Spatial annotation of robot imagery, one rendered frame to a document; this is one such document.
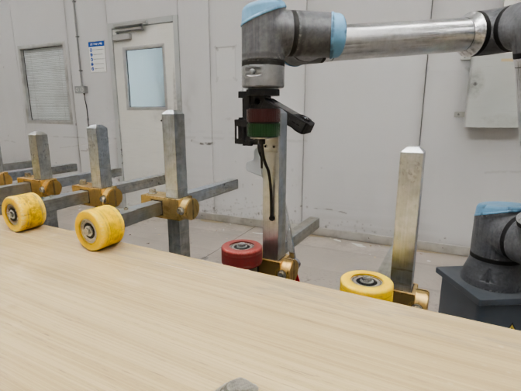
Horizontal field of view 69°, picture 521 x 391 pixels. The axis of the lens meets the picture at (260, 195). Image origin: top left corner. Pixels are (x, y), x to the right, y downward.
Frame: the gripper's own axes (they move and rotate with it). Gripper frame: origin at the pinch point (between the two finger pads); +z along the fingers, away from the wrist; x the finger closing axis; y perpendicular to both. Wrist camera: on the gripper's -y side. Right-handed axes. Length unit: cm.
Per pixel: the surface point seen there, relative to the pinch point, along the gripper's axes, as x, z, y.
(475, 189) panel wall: -264, 45, -50
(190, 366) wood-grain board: 46.5, 10.6, -13.7
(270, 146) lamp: 9.9, -9.1, -4.6
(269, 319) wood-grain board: 34.4, 10.6, -16.9
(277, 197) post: 9.6, 0.7, -6.2
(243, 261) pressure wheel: 17.2, 11.6, -3.0
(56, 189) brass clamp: 7, 7, 66
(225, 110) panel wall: -253, -16, 177
